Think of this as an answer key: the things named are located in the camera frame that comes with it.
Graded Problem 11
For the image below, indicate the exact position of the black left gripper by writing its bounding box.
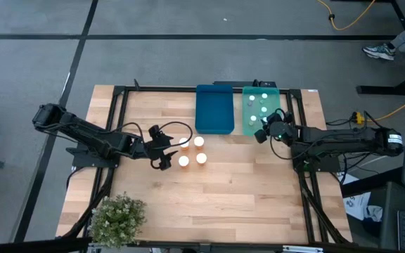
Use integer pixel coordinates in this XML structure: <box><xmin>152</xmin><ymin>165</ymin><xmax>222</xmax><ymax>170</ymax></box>
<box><xmin>142</xmin><ymin>125</ymin><xmax>179</xmax><ymax>171</ymax></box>

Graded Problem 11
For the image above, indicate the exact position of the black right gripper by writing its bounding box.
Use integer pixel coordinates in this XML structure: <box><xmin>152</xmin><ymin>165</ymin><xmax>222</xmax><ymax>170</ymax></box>
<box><xmin>254</xmin><ymin>109</ymin><xmax>295</xmax><ymax>147</ymax></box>

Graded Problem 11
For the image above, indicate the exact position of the teal plastic bin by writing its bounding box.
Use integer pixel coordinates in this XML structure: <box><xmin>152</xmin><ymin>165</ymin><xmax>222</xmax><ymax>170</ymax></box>
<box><xmin>241</xmin><ymin>86</ymin><xmax>283</xmax><ymax>137</ymax></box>

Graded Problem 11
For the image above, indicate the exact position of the dark blue plastic bin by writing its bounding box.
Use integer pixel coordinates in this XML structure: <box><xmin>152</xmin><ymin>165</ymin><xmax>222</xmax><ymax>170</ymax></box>
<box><xmin>194</xmin><ymin>84</ymin><xmax>235</xmax><ymax>135</ymax></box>

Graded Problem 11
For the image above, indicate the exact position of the green artificial potted plant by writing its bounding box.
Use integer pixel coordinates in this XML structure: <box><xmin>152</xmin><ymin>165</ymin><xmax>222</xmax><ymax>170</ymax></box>
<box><xmin>88</xmin><ymin>192</ymin><xmax>148</xmax><ymax>249</ymax></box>

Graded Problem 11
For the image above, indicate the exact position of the white printed paper bag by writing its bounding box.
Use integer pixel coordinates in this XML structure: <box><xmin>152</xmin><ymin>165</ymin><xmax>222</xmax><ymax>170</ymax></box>
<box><xmin>339</xmin><ymin>174</ymin><xmax>385</xmax><ymax>222</ymax></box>

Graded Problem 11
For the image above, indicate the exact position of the person's shoe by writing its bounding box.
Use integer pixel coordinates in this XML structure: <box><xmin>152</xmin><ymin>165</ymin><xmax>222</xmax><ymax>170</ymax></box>
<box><xmin>361</xmin><ymin>42</ymin><xmax>397</xmax><ymax>61</ymax></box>

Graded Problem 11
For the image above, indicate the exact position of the black box under keyboard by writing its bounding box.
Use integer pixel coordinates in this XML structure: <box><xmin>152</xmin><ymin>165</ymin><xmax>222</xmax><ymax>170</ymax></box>
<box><xmin>380</xmin><ymin>181</ymin><xmax>405</xmax><ymax>251</ymax></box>

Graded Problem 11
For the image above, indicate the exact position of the black floor bar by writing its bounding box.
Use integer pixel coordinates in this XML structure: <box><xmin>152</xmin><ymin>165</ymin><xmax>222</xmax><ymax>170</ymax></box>
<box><xmin>0</xmin><ymin>237</ymin><xmax>93</xmax><ymax>253</ymax></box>

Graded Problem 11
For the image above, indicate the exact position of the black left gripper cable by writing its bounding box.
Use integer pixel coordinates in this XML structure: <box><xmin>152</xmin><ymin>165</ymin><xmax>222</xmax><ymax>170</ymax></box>
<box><xmin>160</xmin><ymin>122</ymin><xmax>193</xmax><ymax>150</ymax></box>

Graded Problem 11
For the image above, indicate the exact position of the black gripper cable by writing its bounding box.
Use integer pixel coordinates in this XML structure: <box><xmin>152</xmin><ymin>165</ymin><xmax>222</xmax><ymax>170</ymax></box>
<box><xmin>269</xmin><ymin>135</ymin><xmax>295</xmax><ymax>161</ymax></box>
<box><xmin>160</xmin><ymin>122</ymin><xmax>193</xmax><ymax>150</ymax></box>

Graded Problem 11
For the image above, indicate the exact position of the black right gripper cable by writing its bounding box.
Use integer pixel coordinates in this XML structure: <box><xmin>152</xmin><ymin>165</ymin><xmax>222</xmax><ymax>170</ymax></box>
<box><xmin>269</xmin><ymin>135</ymin><xmax>295</xmax><ymax>161</ymax></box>

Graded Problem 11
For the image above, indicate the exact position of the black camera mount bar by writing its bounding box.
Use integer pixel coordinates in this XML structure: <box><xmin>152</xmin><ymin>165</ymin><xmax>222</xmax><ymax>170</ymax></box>
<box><xmin>212</xmin><ymin>79</ymin><xmax>277</xmax><ymax>88</ymax></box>

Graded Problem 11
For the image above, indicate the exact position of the black aluminium table frame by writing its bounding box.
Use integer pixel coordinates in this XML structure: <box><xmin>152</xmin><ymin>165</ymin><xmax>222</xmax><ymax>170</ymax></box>
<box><xmin>61</xmin><ymin>84</ymin><xmax>353</xmax><ymax>245</ymax></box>

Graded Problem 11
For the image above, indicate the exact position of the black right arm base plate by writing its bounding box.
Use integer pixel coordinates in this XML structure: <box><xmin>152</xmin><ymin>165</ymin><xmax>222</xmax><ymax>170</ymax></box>
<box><xmin>291</xmin><ymin>143</ymin><xmax>341</xmax><ymax>173</ymax></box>

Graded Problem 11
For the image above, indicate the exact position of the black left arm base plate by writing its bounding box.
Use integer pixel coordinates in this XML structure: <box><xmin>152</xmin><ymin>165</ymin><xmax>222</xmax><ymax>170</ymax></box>
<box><xmin>65</xmin><ymin>142</ymin><xmax>121</xmax><ymax>169</ymax></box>

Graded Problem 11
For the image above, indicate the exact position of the black left cable bundle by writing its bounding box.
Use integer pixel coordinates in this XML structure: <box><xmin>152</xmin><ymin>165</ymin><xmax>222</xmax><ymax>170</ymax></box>
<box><xmin>61</xmin><ymin>167</ymin><xmax>115</xmax><ymax>240</ymax></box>

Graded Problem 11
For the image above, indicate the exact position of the black cable bundle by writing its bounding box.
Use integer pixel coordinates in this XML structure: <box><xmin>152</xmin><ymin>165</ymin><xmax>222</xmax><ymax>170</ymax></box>
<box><xmin>299</xmin><ymin>171</ymin><xmax>351</xmax><ymax>245</ymax></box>
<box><xmin>61</xmin><ymin>167</ymin><xmax>115</xmax><ymax>240</ymax></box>

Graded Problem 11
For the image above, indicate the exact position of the black right cable bundle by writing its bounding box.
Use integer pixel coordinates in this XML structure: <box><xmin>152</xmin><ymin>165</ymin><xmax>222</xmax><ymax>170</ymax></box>
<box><xmin>299</xmin><ymin>171</ymin><xmax>351</xmax><ymax>245</ymax></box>

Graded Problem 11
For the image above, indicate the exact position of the black desk leg frame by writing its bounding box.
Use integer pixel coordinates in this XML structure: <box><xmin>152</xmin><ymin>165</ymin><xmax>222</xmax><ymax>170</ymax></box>
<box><xmin>356</xmin><ymin>0</ymin><xmax>405</xmax><ymax>96</ymax></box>

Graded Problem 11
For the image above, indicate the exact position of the yellow extension cable with plug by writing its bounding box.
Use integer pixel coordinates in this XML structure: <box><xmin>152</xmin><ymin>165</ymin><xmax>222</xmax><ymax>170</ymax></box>
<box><xmin>316</xmin><ymin>0</ymin><xmax>378</xmax><ymax>32</ymax></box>

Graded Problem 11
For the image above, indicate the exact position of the yellow power cable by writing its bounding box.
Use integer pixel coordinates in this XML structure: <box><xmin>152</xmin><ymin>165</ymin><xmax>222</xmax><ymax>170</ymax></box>
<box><xmin>352</xmin><ymin>89</ymin><xmax>405</xmax><ymax>124</ymax></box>

